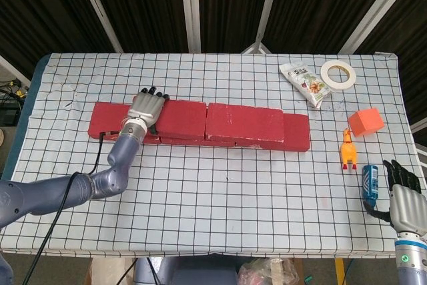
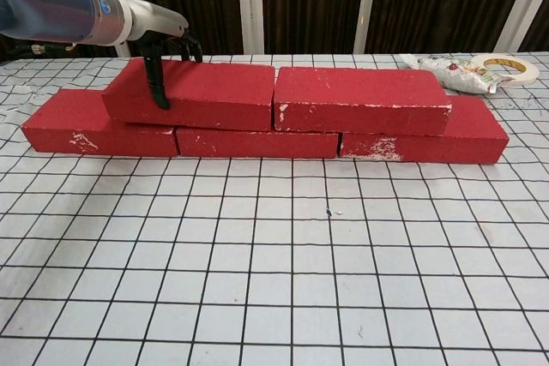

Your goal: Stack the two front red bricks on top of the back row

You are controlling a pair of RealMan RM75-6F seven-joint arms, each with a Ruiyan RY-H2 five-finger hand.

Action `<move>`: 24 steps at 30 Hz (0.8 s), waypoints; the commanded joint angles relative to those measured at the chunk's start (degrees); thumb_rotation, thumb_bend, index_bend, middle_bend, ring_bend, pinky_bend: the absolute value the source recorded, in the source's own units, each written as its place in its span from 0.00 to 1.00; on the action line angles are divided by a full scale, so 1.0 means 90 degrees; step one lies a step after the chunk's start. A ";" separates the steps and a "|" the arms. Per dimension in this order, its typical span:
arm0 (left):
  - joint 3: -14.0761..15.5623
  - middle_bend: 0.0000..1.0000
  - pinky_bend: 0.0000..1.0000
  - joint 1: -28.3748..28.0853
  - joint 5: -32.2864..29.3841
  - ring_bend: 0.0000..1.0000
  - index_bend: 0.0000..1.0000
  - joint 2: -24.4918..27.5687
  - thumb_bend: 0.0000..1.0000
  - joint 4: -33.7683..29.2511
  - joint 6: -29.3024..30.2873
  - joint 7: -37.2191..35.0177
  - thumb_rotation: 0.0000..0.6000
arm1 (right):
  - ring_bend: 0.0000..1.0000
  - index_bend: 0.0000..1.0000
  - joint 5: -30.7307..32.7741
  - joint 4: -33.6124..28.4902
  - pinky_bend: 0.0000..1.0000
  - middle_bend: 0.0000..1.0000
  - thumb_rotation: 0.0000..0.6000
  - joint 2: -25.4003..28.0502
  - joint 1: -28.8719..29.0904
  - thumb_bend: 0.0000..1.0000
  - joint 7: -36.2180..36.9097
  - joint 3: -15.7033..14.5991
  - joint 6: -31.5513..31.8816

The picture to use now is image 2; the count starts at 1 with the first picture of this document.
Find white snack packet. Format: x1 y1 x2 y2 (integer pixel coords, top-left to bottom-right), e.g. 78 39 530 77
399 53 516 95

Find white tape roll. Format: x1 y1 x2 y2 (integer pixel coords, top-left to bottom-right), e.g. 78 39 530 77
471 51 540 87

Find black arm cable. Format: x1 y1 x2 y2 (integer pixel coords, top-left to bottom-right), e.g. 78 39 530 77
8 41 81 58

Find white black checkered tablecloth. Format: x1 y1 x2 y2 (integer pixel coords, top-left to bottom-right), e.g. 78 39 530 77
0 51 549 366

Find red foam brick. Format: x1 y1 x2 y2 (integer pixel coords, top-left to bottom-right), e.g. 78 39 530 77
273 66 453 135
20 88 180 158
101 57 276 132
175 125 340 159
338 94 510 165

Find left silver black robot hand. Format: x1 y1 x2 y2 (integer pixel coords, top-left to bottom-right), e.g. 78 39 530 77
124 0 203 111

